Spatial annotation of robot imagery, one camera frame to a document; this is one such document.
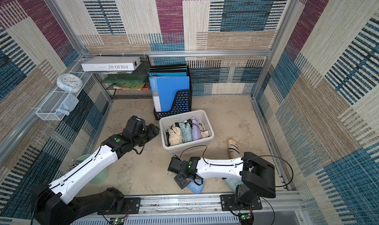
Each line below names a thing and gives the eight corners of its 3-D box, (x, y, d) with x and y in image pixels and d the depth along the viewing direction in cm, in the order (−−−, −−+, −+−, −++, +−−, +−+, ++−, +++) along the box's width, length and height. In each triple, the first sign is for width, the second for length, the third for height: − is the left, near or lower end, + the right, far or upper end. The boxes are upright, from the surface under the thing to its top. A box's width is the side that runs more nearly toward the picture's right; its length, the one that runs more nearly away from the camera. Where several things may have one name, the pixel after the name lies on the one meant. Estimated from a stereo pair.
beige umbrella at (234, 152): (230, 159, 90) (231, 156, 86) (226, 140, 98) (228, 136, 94) (238, 159, 90) (241, 156, 86) (235, 140, 98) (236, 136, 94)
